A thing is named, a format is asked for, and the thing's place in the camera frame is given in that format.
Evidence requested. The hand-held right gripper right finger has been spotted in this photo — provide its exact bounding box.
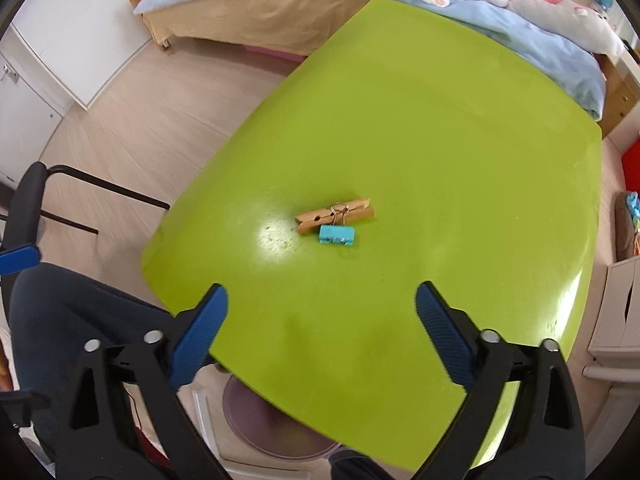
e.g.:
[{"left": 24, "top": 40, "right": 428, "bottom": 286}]
[{"left": 415, "top": 280, "right": 586, "bottom": 480}]

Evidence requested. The white drawer cabinet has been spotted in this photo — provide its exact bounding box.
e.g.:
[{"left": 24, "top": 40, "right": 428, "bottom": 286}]
[{"left": 582, "top": 259, "right": 640, "bottom": 403}]

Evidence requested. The beige bed sheet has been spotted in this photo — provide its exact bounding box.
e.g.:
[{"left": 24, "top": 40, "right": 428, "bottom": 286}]
[{"left": 142, "top": 0, "right": 372, "bottom": 59}]

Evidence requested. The green table mat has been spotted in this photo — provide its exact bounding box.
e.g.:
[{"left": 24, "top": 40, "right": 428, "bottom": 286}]
[{"left": 140, "top": 0, "right": 604, "bottom": 474}]

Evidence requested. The pink waste bin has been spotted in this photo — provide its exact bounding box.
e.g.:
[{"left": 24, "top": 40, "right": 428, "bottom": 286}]
[{"left": 222, "top": 372, "right": 342, "bottom": 462}]

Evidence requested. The white wardrobe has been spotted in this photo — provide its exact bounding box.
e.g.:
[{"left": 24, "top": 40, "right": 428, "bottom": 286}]
[{"left": 0, "top": 0, "right": 153, "bottom": 188}]

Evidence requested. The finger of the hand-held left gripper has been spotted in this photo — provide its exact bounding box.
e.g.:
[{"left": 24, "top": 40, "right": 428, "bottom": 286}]
[{"left": 0, "top": 245, "right": 41, "bottom": 276}]

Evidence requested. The white unicorn plush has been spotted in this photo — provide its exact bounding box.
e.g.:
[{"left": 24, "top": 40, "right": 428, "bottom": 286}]
[{"left": 480, "top": 0, "right": 627, "bottom": 57}]

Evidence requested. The black chair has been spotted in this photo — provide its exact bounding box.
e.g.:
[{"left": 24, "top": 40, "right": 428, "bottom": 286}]
[{"left": 0, "top": 162, "right": 172, "bottom": 257}]

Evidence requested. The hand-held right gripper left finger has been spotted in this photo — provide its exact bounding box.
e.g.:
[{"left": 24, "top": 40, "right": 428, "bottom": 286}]
[{"left": 52, "top": 282, "right": 234, "bottom": 480}]

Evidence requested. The blue binder clip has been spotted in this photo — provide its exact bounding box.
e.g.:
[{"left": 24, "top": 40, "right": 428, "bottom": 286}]
[{"left": 318, "top": 203, "right": 356, "bottom": 248}]

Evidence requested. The pink box under bed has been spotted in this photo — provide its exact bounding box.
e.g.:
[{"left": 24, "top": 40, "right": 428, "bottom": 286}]
[{"left": 244, "top": 43, "right": 307, "bottom": 64}]

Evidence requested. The wooden clothespin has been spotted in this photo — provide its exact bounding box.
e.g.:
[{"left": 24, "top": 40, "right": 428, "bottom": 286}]
[{"left": 294, "top": 197, "right": 376, "bottom": 235}]

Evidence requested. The wooden bed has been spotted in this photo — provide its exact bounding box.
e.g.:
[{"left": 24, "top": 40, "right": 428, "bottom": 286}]
[{"left": 125, "top": 0, "right": 640, "bottom": 139}]

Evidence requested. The red storage box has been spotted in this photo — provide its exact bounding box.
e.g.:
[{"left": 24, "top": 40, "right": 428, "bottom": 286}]
[{"left": 620, "top": 136, "right": 640, "bottom": 194}]

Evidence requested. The person's right leg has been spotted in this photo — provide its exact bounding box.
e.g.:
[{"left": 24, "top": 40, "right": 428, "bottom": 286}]
[{"left": 327, "top": 450, "right": 402, "bottom": 480}]

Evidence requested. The brown pet bed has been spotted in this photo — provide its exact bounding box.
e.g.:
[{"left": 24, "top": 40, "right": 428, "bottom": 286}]
[{"left": 613, "top": 191, "right": 640, "bottom": 264}]

